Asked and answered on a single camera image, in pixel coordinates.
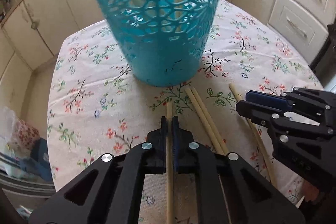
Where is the teal perforated plastic basket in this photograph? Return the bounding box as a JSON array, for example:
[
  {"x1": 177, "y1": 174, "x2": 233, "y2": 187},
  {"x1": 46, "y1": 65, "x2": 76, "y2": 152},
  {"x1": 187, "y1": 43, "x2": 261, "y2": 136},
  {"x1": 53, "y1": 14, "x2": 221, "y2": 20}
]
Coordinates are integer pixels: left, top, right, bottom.
[{"x1": 97, "y1": 0, "x2": 218, "y2": 86}]

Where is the floor bin with plastic bag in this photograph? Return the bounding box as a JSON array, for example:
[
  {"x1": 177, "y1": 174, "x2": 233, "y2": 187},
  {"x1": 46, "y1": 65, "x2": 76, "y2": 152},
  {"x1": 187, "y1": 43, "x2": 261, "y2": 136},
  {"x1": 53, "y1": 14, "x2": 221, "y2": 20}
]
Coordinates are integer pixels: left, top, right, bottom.
[{"x1": 1, "y1": 107, "x2": 41, "y2": 156}]

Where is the wooden chopstick pair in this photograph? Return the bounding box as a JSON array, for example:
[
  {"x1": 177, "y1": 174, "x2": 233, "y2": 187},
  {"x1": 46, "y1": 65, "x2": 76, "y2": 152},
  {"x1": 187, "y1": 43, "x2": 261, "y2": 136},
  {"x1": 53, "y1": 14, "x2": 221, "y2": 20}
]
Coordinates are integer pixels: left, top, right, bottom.
[{"x1": 185, "y1": 88, "x2": 229, "y2": 155}]

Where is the floral white tablecloth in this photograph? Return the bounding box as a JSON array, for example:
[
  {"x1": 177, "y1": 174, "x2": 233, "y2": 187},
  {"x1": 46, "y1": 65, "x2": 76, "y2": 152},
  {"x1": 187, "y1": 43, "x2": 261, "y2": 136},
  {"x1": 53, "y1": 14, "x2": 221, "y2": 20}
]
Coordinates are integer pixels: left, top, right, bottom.
[{"x1": 46, "y1": 0, "x2": 325, "y2": 224}]

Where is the person's right hand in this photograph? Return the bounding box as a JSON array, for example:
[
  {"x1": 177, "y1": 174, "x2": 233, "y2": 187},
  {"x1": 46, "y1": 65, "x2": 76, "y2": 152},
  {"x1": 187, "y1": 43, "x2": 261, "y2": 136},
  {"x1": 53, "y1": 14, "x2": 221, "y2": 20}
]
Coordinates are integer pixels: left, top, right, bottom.
[{"x1": 301, "y1": 180, "x2": 319, "y2": 202}]

